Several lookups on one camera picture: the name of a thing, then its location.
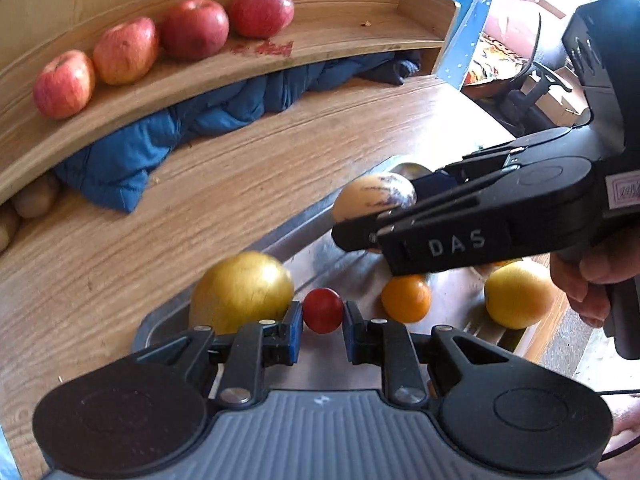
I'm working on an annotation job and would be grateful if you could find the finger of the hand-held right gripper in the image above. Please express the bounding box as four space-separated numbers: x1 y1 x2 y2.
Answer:
331 166 522 277
415 127 576 203

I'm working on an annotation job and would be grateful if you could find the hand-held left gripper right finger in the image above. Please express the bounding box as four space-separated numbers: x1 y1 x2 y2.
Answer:
342 301 511 407

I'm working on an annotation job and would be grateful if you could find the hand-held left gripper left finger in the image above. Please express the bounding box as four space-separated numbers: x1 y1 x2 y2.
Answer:
135 301 305 407

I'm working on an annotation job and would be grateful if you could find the red cherry tomato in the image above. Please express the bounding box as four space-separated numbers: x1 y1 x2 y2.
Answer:
302 287 345 334

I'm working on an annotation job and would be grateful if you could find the metal tray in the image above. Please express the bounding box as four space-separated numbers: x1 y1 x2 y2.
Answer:
131 157 538 356

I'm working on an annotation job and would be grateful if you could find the orange mandarin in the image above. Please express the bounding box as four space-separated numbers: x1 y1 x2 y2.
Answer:
381 274 432 324

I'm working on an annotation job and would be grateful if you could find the yellow pear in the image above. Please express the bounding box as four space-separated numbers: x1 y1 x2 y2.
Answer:
189 251 296 336

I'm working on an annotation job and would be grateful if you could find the yellow lemon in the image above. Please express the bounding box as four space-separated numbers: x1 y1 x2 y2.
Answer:
484 260 556 330

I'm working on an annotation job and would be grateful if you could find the person's right hand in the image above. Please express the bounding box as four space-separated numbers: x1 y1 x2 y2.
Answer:
549 240 640 329

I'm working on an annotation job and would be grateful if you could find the small brown kiwi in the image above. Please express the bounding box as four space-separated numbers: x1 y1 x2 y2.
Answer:
387 161 433 181

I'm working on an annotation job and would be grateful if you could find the cardboard box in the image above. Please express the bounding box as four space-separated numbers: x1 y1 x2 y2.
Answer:
532 67 591 126

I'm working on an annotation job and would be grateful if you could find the black stand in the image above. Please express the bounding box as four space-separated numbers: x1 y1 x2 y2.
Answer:
495 57 571 131

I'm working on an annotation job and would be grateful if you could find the printed cloth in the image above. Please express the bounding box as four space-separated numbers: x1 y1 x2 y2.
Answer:
465 32 531 86

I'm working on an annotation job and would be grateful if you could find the curved wooden shelf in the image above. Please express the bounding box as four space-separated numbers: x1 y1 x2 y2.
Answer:
0 0 461 203

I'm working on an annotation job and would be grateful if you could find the pink sofa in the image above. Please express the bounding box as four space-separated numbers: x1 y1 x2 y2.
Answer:
487 0 586 66

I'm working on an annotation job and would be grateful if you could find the blue quilted jacket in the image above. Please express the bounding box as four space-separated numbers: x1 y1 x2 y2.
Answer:
54 50 421 213

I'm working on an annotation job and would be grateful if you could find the red apple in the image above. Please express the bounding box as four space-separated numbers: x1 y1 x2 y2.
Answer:
159 0 230 61
32 50 96 120
92 16 160 86
229 0 295 39

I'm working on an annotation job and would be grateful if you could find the pale potato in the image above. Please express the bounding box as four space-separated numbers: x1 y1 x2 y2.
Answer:
0 202 21 253
12 172 61 218

